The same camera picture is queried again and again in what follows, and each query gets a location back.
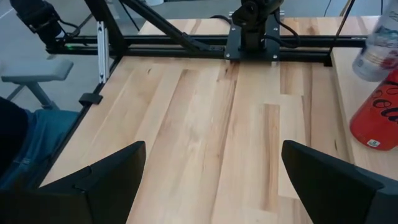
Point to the black frame bracket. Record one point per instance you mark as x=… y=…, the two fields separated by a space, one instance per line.
x=90 y=99

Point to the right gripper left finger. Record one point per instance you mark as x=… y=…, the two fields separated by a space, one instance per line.
x=102 y=193

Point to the black metal table frame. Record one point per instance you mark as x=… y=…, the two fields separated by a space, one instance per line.
x=149 y=51

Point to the white Celsius Arctic Vibe can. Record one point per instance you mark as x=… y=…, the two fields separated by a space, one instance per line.
x=373 y=56

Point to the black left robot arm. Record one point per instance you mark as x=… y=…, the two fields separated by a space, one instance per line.
x=253 y=18

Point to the silver aluminium extrusion bar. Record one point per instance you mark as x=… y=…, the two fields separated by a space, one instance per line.
x=103 y=53

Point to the person's leg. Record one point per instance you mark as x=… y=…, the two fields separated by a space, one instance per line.
x=43 y=133

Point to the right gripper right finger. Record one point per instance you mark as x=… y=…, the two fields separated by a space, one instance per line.
x=335 y=199

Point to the red Coca-Cola can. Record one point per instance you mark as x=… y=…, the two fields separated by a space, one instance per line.
x=376 y=124

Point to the grey stool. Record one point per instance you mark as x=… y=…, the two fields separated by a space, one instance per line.
x=37 y=70

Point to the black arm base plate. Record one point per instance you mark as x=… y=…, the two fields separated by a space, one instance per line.
x=231 y=46

